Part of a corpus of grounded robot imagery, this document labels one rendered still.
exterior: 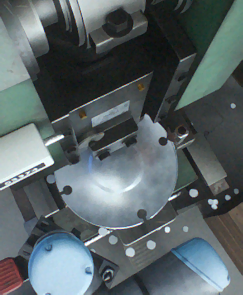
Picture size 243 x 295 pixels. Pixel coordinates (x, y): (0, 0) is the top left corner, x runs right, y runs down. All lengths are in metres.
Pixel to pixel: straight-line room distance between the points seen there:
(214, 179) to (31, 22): 0.81
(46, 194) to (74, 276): 0.55
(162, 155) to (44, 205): 0.32
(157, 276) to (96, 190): 0.44
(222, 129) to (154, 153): 0.92
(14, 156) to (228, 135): 1.52
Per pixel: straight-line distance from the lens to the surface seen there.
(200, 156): 1.14
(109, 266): 0.73
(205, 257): 0.55
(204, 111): 1.87
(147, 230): 0.95
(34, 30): 0.43
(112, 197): 0.95
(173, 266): 0.55
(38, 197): 1.04
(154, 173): 0.97
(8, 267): 0.99
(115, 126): 0.78
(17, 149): 0.41
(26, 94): 0.35
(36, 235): 0.66
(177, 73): 0.55
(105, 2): 0.40
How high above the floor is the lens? 1.73
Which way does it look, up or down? 75 degrees down
